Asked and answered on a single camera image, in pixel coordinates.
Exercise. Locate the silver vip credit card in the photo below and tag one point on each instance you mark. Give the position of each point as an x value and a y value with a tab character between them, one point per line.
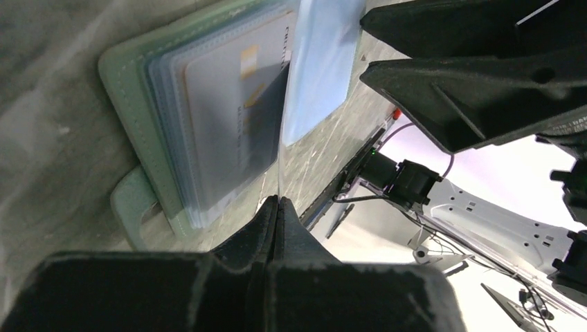
236	96

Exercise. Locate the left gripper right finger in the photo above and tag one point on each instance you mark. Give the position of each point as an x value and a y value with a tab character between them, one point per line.
308	289

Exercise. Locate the green card holder wallet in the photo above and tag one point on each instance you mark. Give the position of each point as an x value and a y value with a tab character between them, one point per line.
145	80

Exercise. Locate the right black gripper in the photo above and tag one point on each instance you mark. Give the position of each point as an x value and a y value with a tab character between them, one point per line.
463	103

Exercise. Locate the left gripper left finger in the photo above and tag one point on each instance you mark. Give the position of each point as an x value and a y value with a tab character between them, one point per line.
219	290

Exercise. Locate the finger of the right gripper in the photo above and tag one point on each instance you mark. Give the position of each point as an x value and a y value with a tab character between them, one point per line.
478	28

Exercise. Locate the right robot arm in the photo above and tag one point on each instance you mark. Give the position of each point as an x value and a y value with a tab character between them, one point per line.
409	186

